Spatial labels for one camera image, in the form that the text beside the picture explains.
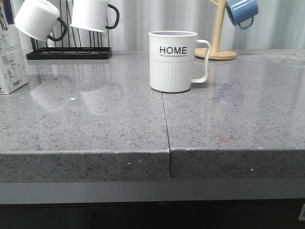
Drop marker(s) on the blue enamel mug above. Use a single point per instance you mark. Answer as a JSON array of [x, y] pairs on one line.
[[240, 11]]

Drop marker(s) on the white mug black handle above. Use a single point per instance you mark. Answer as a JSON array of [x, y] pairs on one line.
[[91, 15], [37, 19]]

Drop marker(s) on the Pascual whole milk carton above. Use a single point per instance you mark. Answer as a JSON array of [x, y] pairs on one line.
[[12, 65]]

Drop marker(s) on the black wire mug rack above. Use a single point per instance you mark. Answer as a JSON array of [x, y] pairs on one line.
[[77, 44]]

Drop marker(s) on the white HOME mug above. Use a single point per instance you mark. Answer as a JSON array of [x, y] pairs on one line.
[[172, 56]]

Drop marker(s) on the white mug black handle right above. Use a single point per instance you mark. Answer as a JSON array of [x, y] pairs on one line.
[[91, 15]]

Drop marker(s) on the white mug black handle left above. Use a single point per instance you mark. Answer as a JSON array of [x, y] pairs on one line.
[[37, 19]]

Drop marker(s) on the wooden mug tree stand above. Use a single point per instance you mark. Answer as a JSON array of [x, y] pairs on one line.
[[216, 53]]

